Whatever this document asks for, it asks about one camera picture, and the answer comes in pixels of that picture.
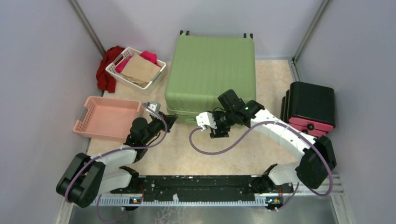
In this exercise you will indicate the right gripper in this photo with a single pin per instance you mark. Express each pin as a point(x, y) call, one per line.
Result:
point(218, 132)

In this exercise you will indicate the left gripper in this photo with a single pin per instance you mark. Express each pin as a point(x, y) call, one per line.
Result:
point(166, 119)

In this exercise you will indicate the green hard-shell suitcase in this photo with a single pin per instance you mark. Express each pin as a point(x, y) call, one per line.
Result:
point(204, 67)

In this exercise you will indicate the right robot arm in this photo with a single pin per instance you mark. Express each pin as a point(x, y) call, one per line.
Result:
point(315, 155)

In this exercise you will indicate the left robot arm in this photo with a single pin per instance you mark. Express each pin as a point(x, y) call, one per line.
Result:
point(88, 177)

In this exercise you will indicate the white plastic basket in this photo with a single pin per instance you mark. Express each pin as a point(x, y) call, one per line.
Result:
point(143, 90)

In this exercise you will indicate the tan folded cloth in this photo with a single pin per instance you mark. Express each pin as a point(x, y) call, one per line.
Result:
point(139, 71)

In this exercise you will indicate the pink plastic basket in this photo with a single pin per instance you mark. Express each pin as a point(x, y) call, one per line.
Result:
point(107, 118)

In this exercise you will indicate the magenta cloth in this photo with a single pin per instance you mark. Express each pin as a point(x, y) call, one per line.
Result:
point(146, 55)

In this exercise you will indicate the red cloth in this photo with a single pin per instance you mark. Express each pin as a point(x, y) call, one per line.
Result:
point(106, 81)

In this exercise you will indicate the black and pink storage stack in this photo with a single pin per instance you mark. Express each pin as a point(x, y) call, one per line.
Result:
point(309, 108)

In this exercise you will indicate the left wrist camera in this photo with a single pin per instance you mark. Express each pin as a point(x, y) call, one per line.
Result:
point(152, 107)

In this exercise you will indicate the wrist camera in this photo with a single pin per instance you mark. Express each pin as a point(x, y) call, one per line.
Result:
point(152, 107)
point(206, 120)

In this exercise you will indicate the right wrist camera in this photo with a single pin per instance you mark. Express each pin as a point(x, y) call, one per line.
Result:
point(206, 120)

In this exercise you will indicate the left aluminium corner post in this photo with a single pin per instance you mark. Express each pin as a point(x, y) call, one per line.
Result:
point(87, 26)

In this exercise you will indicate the aluminium corner post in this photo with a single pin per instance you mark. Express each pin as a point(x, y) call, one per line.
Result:
point(87, 26)
point(317, 17)

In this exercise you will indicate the right aluminium corner post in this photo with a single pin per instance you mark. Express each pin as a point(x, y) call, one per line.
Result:
point(317, 17)

